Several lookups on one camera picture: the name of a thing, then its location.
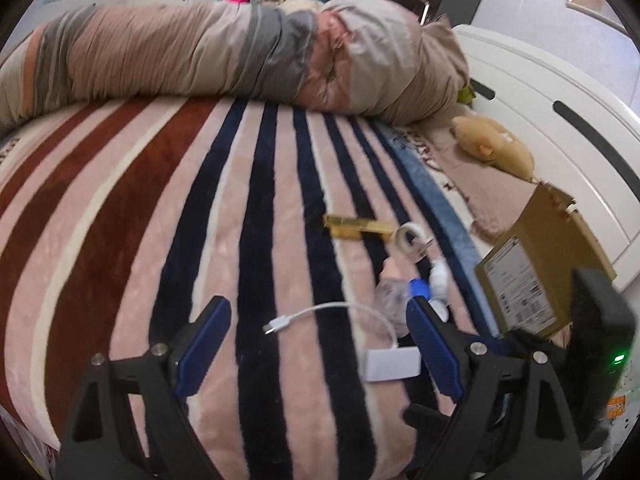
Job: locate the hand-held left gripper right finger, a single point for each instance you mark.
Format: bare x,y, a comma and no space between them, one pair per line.
432,347

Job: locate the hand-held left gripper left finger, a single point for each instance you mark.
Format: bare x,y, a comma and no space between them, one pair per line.
204,345

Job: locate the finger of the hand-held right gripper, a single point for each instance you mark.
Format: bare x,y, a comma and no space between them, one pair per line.
537,342

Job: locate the white charger adapter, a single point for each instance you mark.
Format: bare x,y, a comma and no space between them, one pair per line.
390,365

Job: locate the brown cardboard box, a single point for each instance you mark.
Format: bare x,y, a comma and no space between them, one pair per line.
542,255

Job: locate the blue bottle cap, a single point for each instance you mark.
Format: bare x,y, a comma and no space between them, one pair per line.
420,290

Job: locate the clear plastic bag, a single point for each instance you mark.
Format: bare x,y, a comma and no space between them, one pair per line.
392,300

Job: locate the small white bottle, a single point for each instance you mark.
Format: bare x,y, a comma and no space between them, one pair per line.
439,275

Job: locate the roll of clear tape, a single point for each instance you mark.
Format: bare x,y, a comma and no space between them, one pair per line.
411,240

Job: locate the striped plush blanket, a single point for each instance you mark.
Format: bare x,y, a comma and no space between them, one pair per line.
150,220

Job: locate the flat gold box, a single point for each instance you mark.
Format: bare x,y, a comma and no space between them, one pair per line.
357,226

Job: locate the pink fringed bed sheet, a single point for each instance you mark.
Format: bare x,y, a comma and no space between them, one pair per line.
480,185

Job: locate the tan plush toy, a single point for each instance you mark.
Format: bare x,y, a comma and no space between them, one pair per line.
492,142

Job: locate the white bed headboard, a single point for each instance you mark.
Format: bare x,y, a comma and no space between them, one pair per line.
550,125

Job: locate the small green toy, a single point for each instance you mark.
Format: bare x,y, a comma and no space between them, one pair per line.
466,94

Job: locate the beige pillow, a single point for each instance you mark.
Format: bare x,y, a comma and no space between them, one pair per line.
395,60

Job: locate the rolled beige striped duvet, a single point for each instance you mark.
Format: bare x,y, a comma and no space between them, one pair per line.
175,55

